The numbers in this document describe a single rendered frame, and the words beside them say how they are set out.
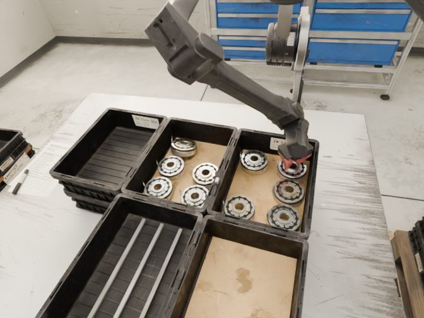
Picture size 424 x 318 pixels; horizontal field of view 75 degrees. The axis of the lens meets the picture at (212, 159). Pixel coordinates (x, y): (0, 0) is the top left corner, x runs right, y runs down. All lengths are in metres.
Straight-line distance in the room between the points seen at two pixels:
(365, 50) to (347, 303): 2.22
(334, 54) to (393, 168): 1.09
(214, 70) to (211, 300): 0.59
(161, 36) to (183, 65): 0.07
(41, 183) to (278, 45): 1.18
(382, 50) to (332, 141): 1.56
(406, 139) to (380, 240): 1.66
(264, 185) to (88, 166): 0.71
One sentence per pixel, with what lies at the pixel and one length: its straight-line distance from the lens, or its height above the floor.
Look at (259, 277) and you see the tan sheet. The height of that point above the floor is 0.83.
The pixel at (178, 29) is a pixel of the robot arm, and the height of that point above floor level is 1.42.
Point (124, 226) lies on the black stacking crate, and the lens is 1.00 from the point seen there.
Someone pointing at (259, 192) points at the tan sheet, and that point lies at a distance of 1.00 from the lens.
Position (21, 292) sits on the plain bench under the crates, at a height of 0.70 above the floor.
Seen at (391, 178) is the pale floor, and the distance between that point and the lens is 2.36.
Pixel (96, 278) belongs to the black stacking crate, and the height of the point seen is 0.83.
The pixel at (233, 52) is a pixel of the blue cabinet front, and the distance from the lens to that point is 2.83.
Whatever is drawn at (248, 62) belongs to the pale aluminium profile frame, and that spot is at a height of 0.30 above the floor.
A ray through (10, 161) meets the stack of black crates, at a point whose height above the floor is 0.50.
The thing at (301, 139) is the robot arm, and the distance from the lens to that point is 0.85.
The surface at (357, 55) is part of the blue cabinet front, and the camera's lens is 2.85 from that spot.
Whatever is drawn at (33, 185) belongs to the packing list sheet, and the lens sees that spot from 1.50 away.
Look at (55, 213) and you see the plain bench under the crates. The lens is 1.33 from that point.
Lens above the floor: 1.64
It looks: 47 degrees down
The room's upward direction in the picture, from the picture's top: 6 degrees counter-clockwise
